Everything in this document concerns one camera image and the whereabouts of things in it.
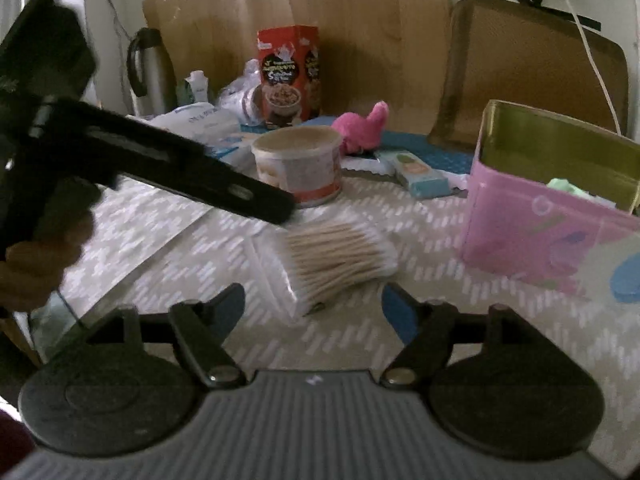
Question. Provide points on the pink macaron tin box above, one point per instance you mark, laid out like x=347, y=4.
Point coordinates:
x=518, y=227

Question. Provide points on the person's left hand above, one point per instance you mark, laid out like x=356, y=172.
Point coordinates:
x=33, y=270

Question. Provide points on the round cookie tub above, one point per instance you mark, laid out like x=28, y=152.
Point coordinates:
x=304, y=161

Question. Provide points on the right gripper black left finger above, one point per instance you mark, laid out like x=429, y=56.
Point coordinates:
x=196, y=331

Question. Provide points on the steel thermos flask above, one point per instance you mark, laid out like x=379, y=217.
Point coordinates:
x=150, y=74

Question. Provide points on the brown woven tray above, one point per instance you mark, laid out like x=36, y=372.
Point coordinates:
x=503, y=50

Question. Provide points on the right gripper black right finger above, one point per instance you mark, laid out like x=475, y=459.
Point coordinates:
x=429, y=331

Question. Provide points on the white tissue pack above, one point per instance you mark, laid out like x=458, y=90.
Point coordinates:
x=200, y=122

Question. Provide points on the green small packet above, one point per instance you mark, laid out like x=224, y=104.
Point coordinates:
x=563, y=185

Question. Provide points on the light blue small box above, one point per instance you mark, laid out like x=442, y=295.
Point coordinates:
x=421, y=181

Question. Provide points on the cotton swab pack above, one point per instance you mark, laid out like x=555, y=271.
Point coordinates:
x=302, y=268

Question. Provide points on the red cereal box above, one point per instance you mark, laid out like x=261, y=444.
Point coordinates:
x=289, y=65

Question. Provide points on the pink plush toy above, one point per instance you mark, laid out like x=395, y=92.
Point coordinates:
x=362, y=133

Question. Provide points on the clear plastic bag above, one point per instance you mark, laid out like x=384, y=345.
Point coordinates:
x=243, y=97

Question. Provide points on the small white carton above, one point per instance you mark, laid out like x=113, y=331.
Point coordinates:
x=198, y=85

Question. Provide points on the zigzag patterned tablecloth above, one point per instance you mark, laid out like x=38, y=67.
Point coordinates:
x=152, y=249

